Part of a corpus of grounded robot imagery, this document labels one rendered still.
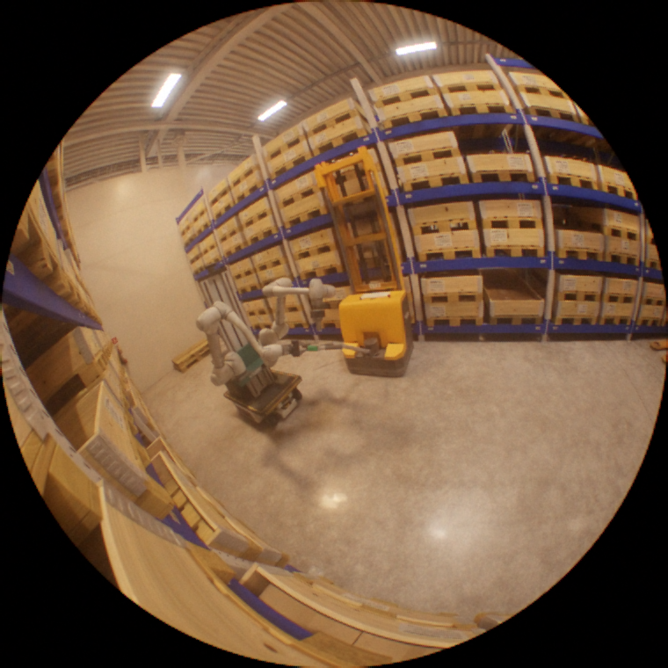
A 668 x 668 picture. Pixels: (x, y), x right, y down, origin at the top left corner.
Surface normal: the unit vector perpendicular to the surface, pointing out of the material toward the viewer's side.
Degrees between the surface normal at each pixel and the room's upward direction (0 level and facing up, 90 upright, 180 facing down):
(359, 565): 0
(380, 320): 74
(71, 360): 90
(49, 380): 90
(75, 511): 90
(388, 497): 0
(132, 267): 90
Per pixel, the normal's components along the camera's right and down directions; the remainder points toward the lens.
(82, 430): 0.85, -0.01
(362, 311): -0.52, 0.22
